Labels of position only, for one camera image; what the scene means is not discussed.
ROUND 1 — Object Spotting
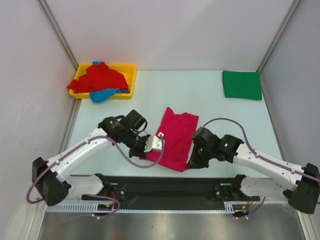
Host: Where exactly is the folded green t shirt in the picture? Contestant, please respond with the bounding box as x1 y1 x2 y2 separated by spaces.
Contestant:
222 70 263 101

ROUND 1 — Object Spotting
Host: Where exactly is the yellow plastic bin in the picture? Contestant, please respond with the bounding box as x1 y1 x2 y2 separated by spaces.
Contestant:
69 63 137 100

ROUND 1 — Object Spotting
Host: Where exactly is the blue t shirt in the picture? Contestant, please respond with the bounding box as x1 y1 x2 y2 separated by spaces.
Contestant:
87 61 130 103

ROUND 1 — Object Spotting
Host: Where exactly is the magenta t shirt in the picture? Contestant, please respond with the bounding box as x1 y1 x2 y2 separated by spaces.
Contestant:
139 106 200 173

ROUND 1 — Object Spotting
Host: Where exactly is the red t shirt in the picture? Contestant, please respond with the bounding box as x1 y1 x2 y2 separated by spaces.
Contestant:
67 62 130 94

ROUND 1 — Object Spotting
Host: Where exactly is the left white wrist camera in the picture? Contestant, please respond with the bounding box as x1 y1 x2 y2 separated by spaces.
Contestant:
144 132 164 153

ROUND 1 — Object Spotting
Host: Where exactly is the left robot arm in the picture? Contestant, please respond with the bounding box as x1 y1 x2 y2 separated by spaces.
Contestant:
26 110 164 207

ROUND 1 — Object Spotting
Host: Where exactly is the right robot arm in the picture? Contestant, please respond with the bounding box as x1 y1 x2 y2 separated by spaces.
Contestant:
187 127 320 215

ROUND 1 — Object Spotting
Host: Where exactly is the left corner aluminium post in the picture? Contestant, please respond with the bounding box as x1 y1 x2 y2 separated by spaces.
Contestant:
36 0 79 70

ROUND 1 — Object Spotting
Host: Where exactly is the slotted cable duct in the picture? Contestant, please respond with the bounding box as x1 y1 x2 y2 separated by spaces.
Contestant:
46 202 247 215

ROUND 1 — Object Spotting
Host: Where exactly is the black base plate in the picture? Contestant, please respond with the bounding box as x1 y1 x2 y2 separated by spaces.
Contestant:
81 173 261 210

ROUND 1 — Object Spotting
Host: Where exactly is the right corner aluminium post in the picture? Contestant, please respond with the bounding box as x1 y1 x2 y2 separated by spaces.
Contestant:
256 0 303 74

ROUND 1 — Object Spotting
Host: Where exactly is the corner aluminium post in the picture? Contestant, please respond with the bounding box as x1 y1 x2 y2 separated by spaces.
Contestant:
36 0 79 70
256 0 303 74

